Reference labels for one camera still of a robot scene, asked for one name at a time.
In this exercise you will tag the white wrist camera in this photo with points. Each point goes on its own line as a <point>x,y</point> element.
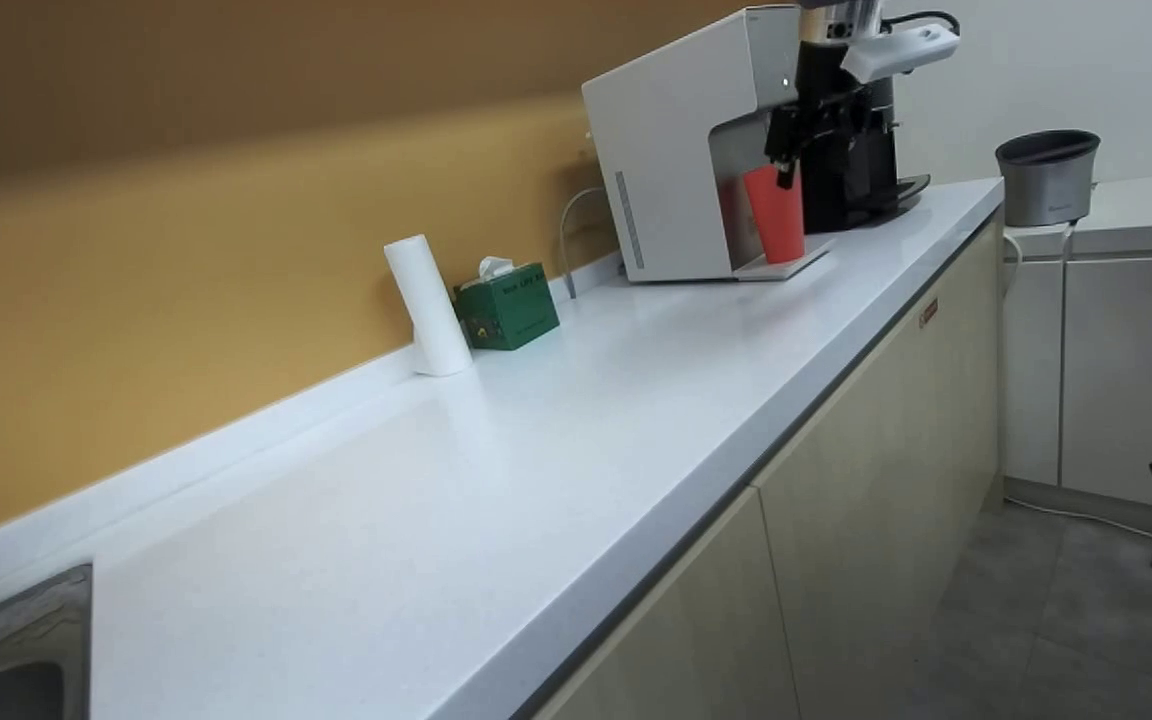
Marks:
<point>891,54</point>

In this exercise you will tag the green tissue box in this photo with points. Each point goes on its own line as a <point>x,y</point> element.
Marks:
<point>508,309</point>

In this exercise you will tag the white side cabinet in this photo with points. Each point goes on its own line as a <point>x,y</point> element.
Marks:
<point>1120,345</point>

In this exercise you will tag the silver white water dispenser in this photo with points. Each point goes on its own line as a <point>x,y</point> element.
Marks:
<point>668,162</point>

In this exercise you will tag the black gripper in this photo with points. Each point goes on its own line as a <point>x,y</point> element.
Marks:
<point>836,85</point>

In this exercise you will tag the grey metal pot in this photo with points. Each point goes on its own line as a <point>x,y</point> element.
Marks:
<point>1047,180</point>

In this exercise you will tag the beige cabinet door with sticker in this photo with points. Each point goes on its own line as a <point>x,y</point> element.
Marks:
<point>881,464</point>

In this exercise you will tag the red plastic cup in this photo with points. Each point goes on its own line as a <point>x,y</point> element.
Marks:
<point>778,220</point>

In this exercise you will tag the black countertop appliance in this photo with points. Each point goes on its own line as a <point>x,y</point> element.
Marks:
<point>870,186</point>

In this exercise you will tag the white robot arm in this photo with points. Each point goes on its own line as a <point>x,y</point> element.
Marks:
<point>834,18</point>

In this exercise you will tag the stainless steel sink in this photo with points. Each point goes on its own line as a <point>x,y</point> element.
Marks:
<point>3,654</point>

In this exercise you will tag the white paper roll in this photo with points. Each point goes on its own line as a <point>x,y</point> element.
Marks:
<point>426,307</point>

